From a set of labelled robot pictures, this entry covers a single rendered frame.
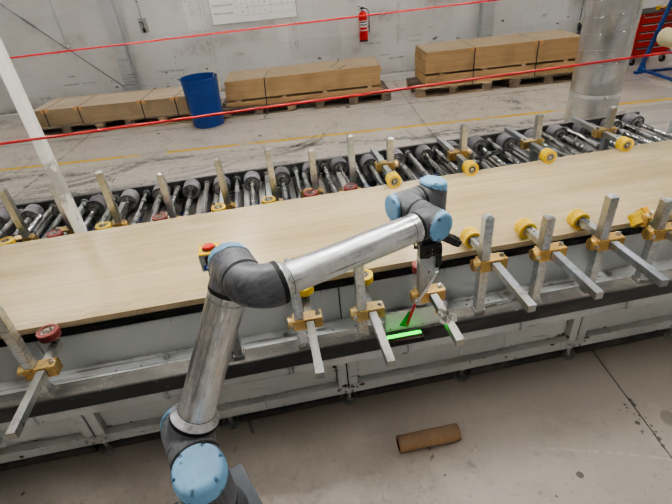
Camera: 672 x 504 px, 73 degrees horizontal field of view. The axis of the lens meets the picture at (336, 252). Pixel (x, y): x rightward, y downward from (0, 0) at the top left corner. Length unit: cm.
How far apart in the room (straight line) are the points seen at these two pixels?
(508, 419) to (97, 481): 203
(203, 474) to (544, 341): 194
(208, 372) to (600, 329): 219
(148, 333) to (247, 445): 80
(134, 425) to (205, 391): 120
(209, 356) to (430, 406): 149
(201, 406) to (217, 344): 22
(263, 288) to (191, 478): 58
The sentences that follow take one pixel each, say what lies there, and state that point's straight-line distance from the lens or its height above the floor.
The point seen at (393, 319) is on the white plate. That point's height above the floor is 76.
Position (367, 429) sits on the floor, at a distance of 247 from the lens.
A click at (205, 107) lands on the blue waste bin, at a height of 31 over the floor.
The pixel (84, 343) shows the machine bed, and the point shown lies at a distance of 221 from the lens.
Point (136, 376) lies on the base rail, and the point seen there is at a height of 70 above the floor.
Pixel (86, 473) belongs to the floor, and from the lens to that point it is 276.
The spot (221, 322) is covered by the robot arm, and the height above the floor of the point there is 121.
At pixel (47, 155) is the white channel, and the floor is 133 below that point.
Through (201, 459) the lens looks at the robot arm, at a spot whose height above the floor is 87.
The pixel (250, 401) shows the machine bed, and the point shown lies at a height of 17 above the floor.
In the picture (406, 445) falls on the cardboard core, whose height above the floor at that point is 7.
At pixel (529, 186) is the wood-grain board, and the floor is 90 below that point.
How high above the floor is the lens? 202
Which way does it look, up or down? 33 degrees down
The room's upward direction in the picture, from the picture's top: 6 degrees counter-clockwise
